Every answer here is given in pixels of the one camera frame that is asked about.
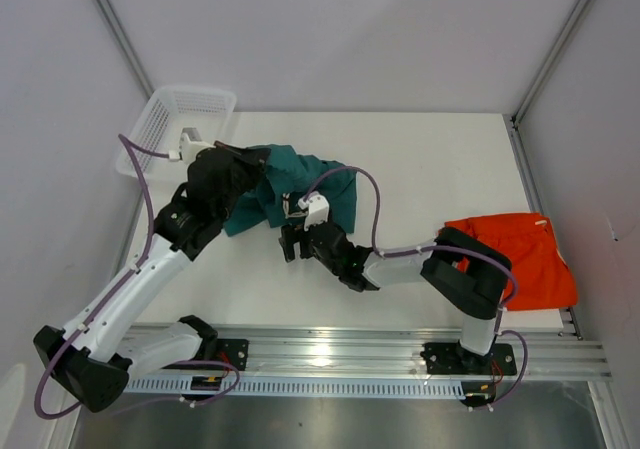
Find orange shorts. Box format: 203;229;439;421
445;212;578;311

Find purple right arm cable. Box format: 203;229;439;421
297;164;529;410

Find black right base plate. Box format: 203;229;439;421
420;342;517;376

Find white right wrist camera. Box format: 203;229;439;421
298;191;330;231

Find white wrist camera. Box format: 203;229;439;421
298;191;330;231
168;127;214;165

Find white plastic basket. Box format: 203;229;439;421
115;84;237;185

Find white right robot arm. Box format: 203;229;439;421
279;221;517;373

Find white slotted cable duct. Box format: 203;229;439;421
125;374;465;400

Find green shorts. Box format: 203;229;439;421
224;144;357;237

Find aluminium corner post right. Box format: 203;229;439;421
510;0;595;130

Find aluminium corner post left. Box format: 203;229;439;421
92;0;155;99

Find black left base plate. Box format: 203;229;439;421
198;338;250;371

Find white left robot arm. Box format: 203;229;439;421
33;142;270;420

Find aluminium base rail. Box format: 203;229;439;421
119;324;611;382

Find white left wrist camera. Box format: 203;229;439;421
168;127;214;165

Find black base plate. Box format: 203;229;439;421
420;342;517;376
198;338;250;371

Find aluminium corner post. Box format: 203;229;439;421
92;0;155;99
510;0;595;130

